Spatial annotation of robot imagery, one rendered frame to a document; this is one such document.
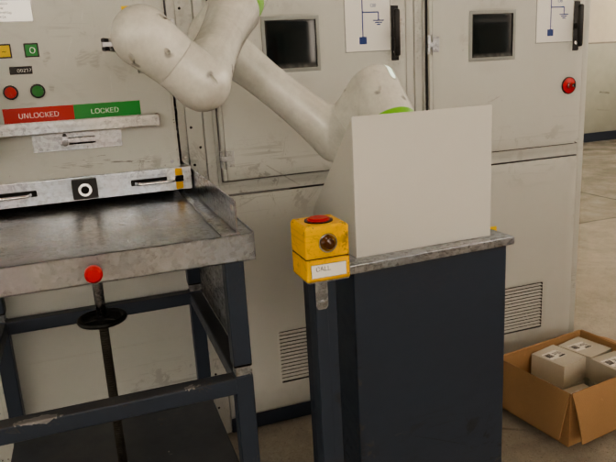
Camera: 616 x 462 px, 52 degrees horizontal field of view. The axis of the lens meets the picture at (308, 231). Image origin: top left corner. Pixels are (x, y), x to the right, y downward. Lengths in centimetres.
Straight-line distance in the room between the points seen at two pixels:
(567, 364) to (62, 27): 181
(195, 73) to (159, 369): 114
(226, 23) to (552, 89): 139
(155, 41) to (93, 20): 55
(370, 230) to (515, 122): 107
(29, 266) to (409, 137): 80
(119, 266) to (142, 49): 40
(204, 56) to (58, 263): 46
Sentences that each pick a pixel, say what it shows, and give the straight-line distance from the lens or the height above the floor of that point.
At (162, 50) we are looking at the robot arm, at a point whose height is 120.
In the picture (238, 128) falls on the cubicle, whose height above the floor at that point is 100.
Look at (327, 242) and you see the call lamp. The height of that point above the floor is 87.
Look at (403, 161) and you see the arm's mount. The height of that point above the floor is 95.
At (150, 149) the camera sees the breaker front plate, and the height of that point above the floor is 98.
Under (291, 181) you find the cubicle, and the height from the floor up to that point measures 82.
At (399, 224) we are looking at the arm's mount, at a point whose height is 81.
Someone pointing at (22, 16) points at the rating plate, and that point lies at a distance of 170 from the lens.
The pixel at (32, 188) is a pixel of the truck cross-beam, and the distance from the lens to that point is 170.
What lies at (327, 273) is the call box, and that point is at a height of 82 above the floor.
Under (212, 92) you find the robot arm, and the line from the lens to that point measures 118.
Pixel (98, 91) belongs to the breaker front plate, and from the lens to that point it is 169.
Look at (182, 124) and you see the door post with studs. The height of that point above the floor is 102.
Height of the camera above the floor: 115
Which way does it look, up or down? 14 degrees down
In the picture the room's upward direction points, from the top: 3 degrees counter-clockwise
